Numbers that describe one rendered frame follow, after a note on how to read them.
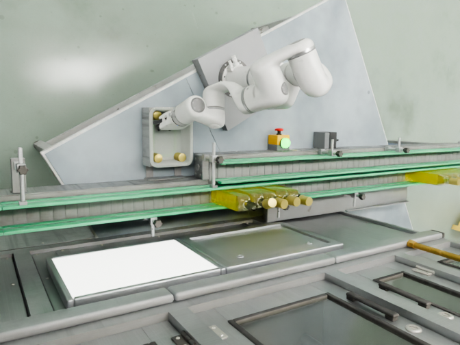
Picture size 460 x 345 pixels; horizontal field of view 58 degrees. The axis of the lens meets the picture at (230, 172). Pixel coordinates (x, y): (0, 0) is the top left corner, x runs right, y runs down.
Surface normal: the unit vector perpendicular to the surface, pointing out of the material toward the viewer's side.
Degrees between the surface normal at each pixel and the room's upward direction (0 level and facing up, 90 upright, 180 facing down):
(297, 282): 0
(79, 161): 0
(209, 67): 3
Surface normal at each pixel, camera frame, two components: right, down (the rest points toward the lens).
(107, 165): 0.52, 0.12
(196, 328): 0.01, -0.99
